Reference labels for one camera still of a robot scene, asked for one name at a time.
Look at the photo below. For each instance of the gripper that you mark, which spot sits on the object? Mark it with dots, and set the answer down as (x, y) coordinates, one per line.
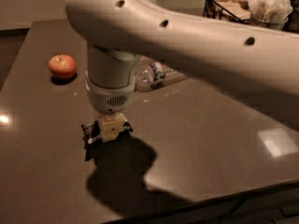
(109, 99)

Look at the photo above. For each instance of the black rxbar chocolate wrapper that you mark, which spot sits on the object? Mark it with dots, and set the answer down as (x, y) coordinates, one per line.
(93, 137)

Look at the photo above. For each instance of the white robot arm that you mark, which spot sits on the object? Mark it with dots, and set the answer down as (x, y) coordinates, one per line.
(258, 66)

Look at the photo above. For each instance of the red apple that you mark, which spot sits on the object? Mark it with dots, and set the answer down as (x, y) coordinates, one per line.
(62, 66)

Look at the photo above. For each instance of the clear plastic water bottle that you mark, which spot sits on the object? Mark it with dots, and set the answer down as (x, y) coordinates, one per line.
(152, 75)

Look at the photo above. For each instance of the black wire napkin basket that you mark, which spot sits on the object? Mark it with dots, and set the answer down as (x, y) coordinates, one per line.
(227, 10)

